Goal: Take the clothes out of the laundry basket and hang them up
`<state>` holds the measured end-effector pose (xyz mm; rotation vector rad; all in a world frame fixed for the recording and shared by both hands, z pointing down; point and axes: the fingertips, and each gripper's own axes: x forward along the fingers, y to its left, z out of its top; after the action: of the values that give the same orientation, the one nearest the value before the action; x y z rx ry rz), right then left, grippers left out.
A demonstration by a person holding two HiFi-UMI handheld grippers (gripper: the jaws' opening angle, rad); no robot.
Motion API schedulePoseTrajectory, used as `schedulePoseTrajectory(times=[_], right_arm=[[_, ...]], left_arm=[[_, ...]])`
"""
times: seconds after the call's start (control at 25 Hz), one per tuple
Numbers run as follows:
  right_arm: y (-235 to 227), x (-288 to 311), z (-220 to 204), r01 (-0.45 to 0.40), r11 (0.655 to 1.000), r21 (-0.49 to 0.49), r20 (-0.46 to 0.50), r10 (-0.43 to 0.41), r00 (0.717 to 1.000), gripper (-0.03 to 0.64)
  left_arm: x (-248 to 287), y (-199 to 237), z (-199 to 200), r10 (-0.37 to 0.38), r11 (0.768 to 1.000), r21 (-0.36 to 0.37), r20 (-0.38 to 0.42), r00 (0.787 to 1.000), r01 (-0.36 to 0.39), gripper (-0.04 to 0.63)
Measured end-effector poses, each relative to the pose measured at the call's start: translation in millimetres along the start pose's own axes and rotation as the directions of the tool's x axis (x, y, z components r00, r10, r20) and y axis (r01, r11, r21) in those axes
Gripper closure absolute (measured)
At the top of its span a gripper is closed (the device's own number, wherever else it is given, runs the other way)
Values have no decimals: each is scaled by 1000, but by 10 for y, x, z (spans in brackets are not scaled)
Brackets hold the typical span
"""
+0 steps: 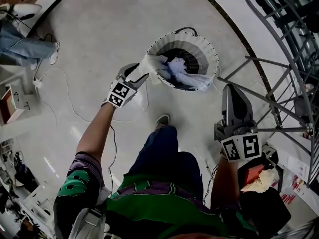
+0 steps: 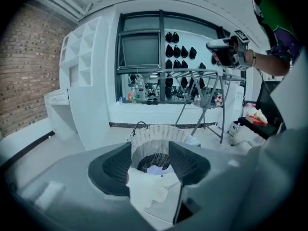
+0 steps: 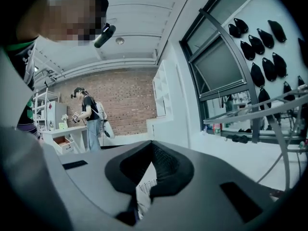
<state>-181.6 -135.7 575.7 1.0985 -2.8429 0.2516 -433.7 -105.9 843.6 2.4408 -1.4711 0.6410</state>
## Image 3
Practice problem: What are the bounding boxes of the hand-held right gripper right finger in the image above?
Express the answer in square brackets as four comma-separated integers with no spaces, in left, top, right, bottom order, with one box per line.
[139,140,276,231]

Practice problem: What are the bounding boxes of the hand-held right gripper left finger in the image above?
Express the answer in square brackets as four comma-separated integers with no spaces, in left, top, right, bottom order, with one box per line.
[59,140,153,226]

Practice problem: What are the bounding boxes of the grey metal drying rack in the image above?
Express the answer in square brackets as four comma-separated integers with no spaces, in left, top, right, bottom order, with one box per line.
[203,85,308,190]

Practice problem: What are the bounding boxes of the white round floor appliance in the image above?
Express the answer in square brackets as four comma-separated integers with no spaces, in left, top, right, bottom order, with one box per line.
[103,120,116,139]

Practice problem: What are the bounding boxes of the white desk with drawer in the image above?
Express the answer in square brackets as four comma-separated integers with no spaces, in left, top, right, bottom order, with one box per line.
[42,126,89,155]

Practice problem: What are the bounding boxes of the white woven laundry basket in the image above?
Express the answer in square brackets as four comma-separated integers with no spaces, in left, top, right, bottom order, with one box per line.
[136,179,157,220]

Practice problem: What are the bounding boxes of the white tall cabinet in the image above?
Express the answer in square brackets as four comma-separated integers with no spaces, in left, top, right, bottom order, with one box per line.
[47,101,68,129]

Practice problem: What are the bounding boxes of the white shelving desk unit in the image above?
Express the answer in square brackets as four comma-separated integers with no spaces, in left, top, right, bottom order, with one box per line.
[145,59,175,141]

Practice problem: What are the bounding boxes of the group of black caps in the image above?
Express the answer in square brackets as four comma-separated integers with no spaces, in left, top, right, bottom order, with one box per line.
[228,17,308,111]

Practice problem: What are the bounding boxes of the person's head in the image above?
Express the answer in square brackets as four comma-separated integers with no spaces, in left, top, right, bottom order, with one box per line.
[16,0,109,43]

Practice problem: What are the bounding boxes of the white cap display board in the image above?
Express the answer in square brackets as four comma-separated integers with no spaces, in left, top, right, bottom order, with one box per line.
[221,0,308,120]

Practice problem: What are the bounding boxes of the black window frame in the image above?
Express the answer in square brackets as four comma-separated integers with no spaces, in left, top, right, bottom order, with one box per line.
[179,0,308,145]

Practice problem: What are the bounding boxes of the black head-mounted camera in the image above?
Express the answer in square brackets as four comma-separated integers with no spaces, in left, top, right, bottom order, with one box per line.
[93,22,117,49]

